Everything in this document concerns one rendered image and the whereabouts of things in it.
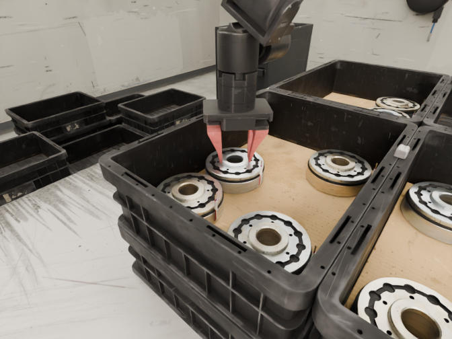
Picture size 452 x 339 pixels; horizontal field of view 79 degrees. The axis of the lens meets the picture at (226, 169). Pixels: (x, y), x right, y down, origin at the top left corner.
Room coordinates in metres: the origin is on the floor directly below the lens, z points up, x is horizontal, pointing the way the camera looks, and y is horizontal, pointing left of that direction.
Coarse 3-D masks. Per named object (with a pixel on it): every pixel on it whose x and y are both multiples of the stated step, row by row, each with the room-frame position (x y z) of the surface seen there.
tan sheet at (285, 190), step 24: (264, 144) 0.53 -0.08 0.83; (288, 144) 0.53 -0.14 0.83; (264, 168) 0.43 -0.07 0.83; (288, 168) 0.43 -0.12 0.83; (264, 192) 0.36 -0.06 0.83; (288, 192) 0.36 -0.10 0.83; (312, 192) 0.36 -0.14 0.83; (240, 216) 0.30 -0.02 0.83; (288, 216) 0.30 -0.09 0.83; (312, 216) 0.30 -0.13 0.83; (336, 216) 0.30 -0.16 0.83; (312, 240) 0.25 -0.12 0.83
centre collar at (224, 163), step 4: (232, 152) 0.43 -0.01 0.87; (236, 152) 0.43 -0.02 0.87; (224, 156) 0.41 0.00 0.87; (228, 156) 0.42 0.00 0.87; (232, 156) 0.42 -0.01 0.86; (236, 156) 0.42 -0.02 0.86; (240, 156) 0.42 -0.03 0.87; (244, 156) 0.41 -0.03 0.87; (224, 160) 0.40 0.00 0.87; (244, 160) 0.40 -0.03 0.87; (224, 164) 0.39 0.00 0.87; (228, 164) 0.39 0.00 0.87; (232, 164) 0.39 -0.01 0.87; (236, 164) 0.39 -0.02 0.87; (240, 164) 0.39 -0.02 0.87; (244, 164) 0.39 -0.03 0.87; (232, 168) 0.38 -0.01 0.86; (236, 168) 0.38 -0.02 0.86
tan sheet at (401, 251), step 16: (400, 208) 0.32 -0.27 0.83; (400, 224) 0.29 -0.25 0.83; (384, 240) 0.25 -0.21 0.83; (400, 240) 0.25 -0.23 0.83; (416, 240) 0.25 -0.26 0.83; (432, 240) 0.25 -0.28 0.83; (384, 256) 0.23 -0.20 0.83; (400, 256) 0.23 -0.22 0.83; (416, 256) 0.23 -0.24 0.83; (432, 256) 0.23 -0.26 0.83; (448, 256) 0.23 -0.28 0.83; (368, 272) 0.20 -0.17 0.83; (384, 272) 0.20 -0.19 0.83; (400, 272) 0.20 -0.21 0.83; (416, 272) 0.20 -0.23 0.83; (432, 272) 0.20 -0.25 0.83; (448, 272) 0.20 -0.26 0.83; (432, 288) 0.18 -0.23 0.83; (448, 288) 0.18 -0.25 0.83
